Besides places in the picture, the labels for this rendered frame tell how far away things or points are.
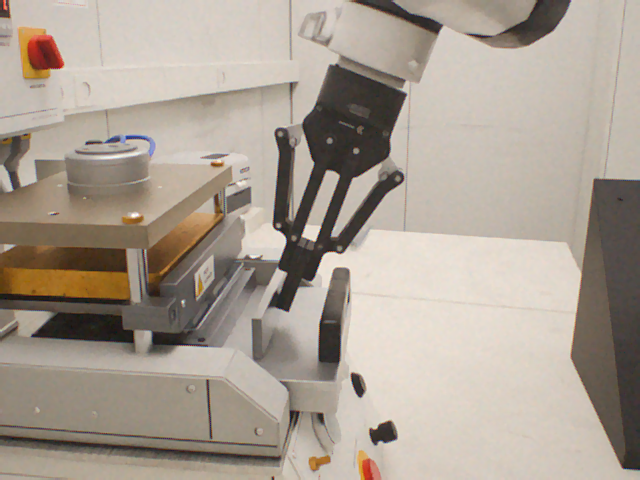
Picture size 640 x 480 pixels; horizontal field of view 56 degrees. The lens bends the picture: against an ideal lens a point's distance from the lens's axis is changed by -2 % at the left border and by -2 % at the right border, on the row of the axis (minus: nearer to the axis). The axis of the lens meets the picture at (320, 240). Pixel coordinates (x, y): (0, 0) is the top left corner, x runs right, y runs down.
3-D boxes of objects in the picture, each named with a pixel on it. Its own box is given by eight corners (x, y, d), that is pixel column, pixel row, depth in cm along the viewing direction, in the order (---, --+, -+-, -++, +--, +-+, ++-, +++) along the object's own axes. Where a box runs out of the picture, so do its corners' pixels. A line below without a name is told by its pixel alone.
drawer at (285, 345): (16, 400, 55) (3, 322, 53) (116, 307, 76) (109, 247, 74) (337, 422, 52) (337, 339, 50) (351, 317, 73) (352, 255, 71)
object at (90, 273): (-19, 308, 54) (-36, 205, 51) (93, 238, 75) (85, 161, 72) (166, 317, 52) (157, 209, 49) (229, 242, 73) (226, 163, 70)
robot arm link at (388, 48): (443, 32, 49) (417, 97, 50) (432, 36, 60) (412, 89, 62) (297, -23, 49) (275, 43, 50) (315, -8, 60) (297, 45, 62)
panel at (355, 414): (377, 621, 53) (286, 456, 49) (381, 428, 82) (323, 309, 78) (398, 615, 53) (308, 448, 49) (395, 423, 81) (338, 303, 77)
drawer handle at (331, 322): (318, 362, 55) (318, 321, 54) (332, 298, 69) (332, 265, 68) (340, 363, 55) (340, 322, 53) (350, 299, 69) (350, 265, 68)
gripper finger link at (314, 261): (320, 228, 60) (349, 239, 60) (303, 273, 61) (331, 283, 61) (318, 232, 58) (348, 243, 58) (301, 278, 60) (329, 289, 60)
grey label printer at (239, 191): (147, 218, 171) (142, 158, 166) (185, 203, 189) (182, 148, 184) (225, 226, 163) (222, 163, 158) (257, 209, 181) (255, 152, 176)
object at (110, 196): (-113, 319, 51) (-146, 170, 48) (64, 224, 81) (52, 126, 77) (155, 334, 49) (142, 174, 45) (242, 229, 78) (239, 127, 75)
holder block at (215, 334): (34, 359, 55) (30, 333, 54) (123, 281, 74) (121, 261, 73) (209, 370, 53) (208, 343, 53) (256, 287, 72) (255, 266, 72)
